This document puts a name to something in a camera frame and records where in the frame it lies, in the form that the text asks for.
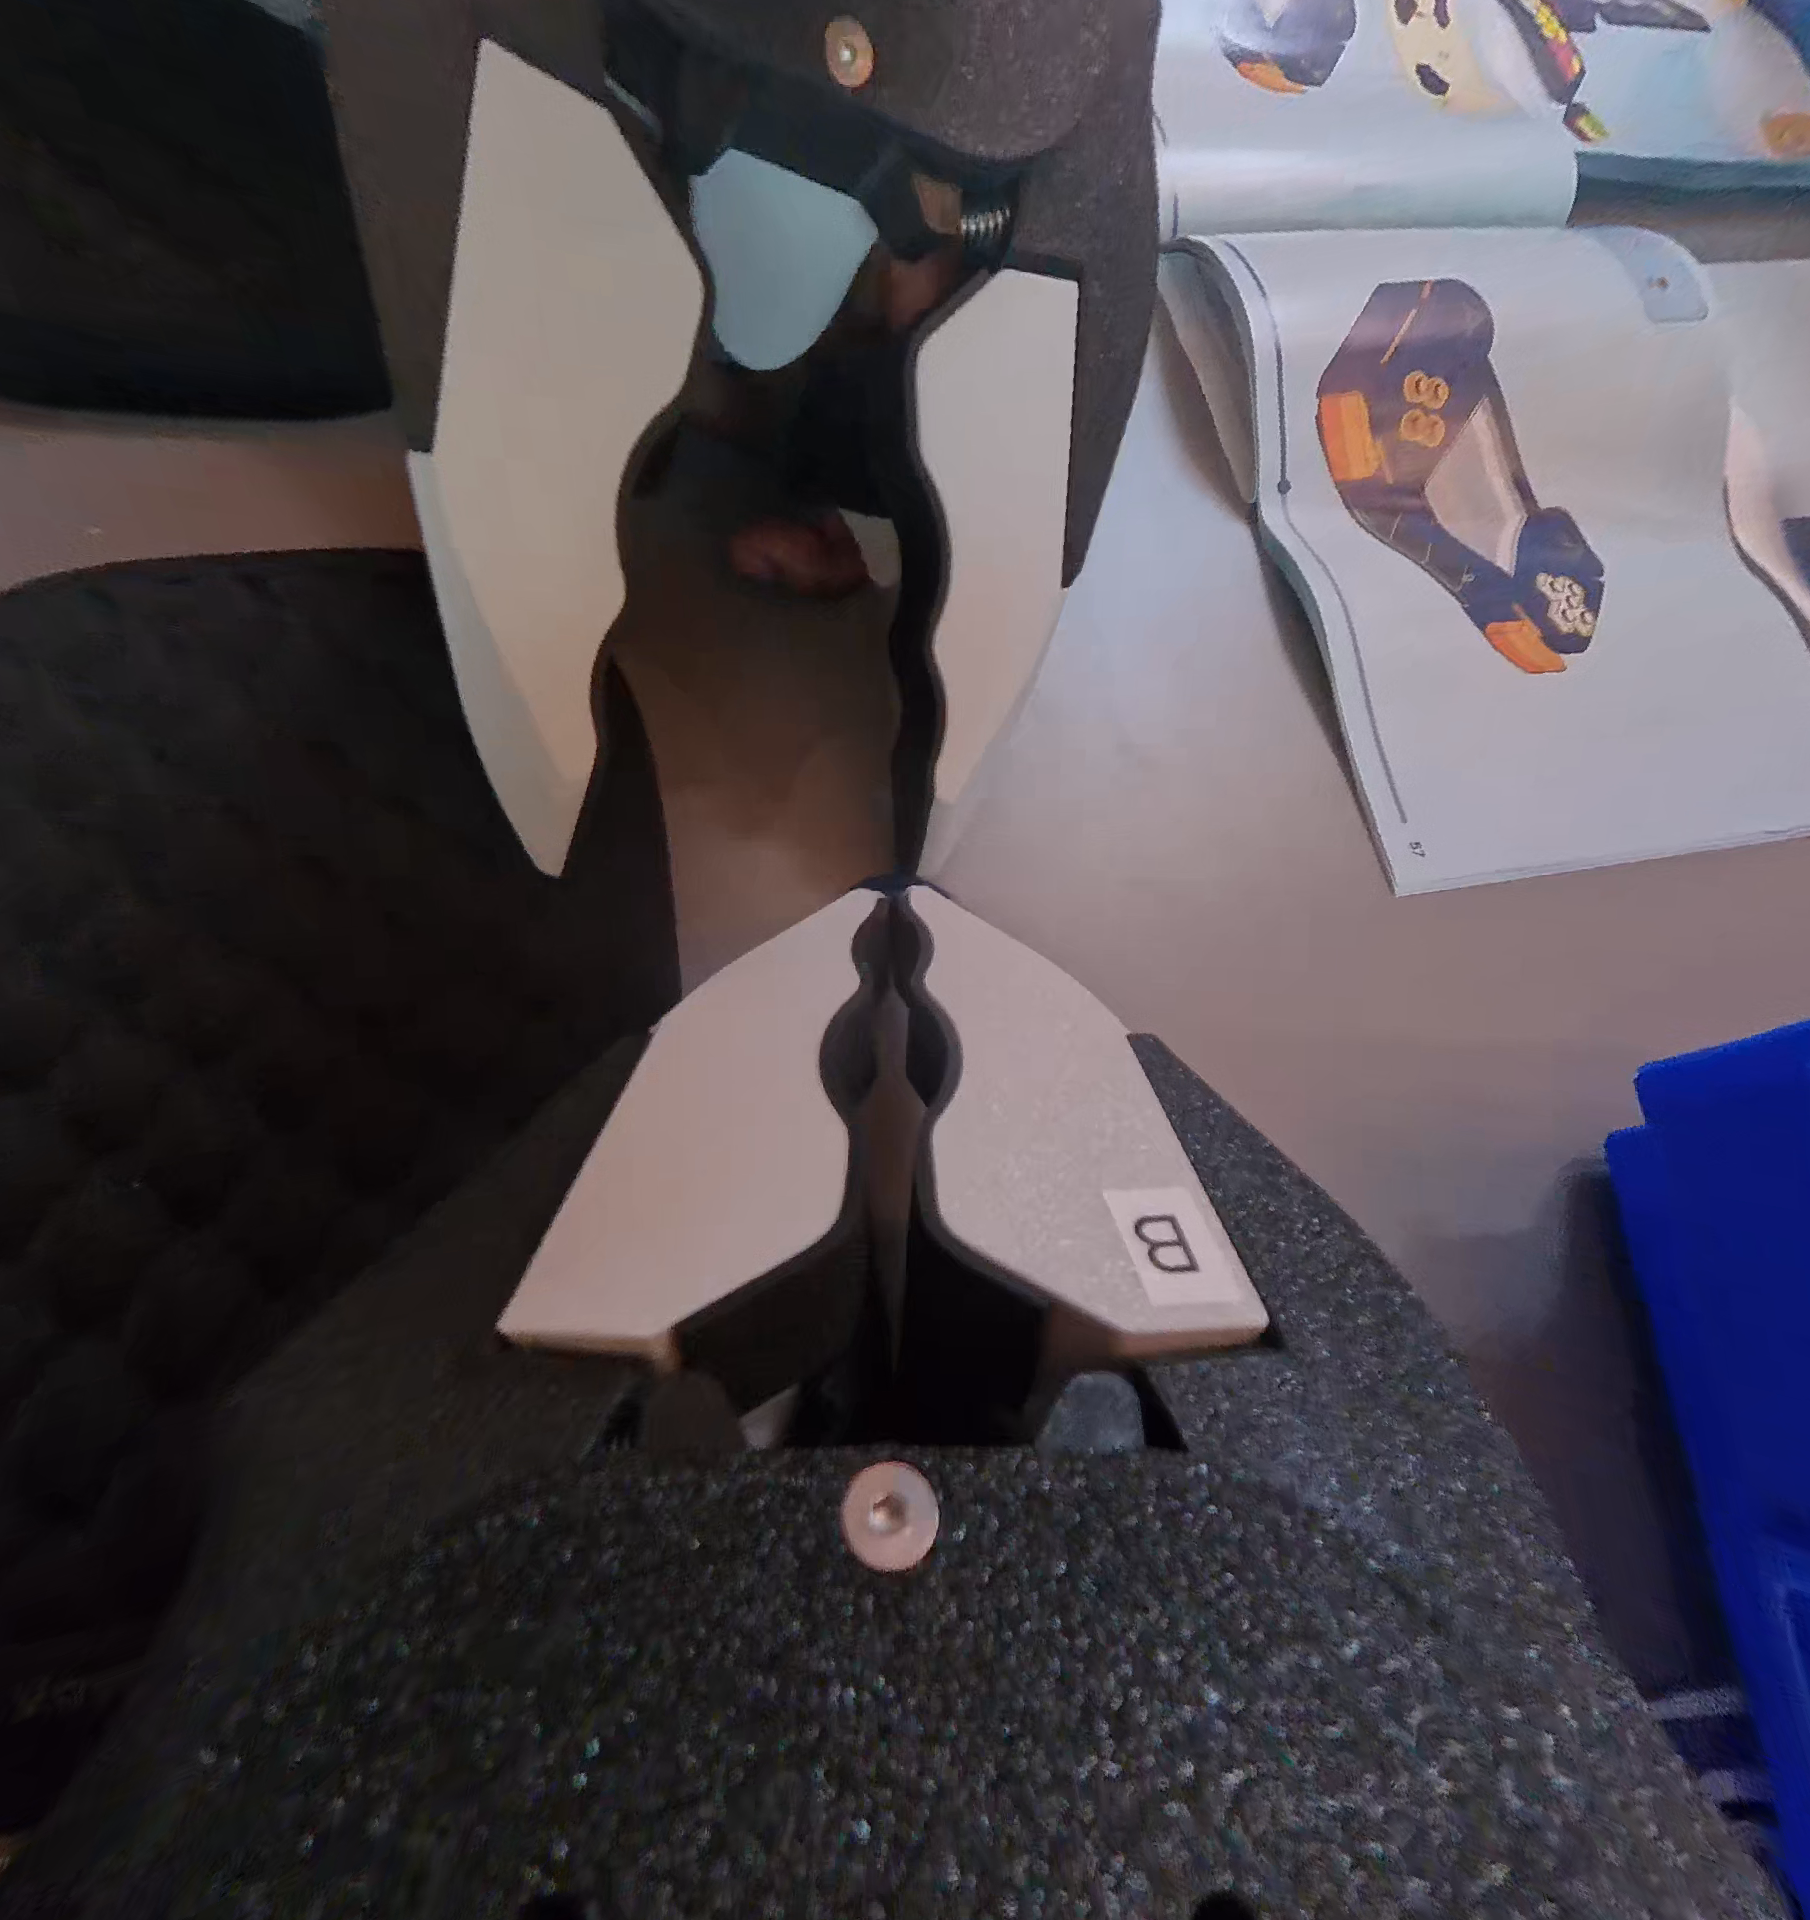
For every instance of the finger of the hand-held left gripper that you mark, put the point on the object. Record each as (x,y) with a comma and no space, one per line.
(544,374)
(1003,480)

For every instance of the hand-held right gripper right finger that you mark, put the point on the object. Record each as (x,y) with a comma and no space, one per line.
(1055,1155)

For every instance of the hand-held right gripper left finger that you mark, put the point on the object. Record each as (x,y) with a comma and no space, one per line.
(694,1170)

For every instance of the blue plastic bin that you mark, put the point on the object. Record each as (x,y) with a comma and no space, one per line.
(1745,1351)

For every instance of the person's left hand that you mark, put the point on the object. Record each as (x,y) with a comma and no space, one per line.
(793,555)

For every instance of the black padded armrest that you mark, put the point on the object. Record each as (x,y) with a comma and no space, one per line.
(245,1051)
(124,225)

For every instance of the open instruction booklet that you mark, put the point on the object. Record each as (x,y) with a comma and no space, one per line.
(1595,720)

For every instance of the instruction booklet purple toy cover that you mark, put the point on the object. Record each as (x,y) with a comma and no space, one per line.
(1714,180)

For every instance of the instruction booklet black board cover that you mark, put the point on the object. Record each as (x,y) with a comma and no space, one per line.
(1804,450)

